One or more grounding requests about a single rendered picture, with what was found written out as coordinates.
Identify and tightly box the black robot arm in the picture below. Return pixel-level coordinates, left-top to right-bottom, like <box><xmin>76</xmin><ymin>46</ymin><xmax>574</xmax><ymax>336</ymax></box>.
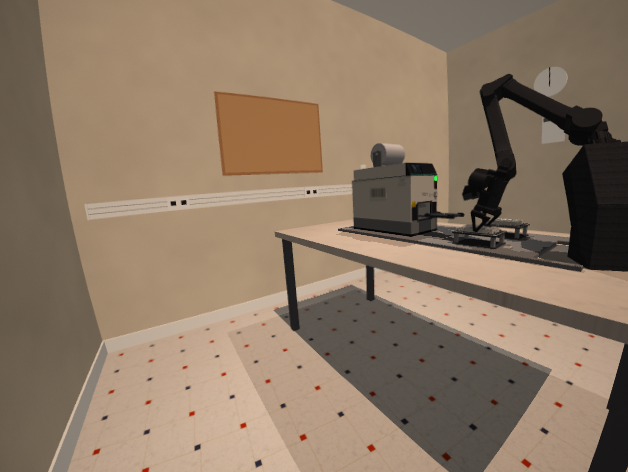
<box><xmin>462</xmin><ymin>74</ymin><xmax>621</xmax><ymax>207</ymax></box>

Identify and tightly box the white multiwell plate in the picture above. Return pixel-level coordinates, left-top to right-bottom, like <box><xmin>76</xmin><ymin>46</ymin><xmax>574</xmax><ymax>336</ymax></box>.
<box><xmin>458</xmin><ymin>227</ymin><xmax>500</xmax><ymax>234</ymax></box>
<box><xmin>492</xmin><ymin>218</ymin><xmax>524</xmax><ymax>226</ymax></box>

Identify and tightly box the beige cylinder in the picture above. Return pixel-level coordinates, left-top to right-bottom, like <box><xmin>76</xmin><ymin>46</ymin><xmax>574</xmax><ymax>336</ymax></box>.
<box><xmin>371</xmin><ymin>143</ymin><xmax>405</xmax><ymax>166</ymax></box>

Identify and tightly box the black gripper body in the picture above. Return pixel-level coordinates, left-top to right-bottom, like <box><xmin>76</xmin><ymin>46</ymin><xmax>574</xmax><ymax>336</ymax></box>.
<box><xmin>471</xmin><ymin>191</ymin><xmax>503</xmax><ymax>216</ymax></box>

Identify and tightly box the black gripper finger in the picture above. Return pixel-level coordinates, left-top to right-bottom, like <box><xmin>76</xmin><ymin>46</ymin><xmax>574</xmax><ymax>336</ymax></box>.
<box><xmin>482</xmin><ymin>210</ymin><xmax>501</xmax><ymax>226</ymax></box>
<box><xmin>471</xmin><ymin>212</ymin><xmax>490</xmax><ymax>232</ymax></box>

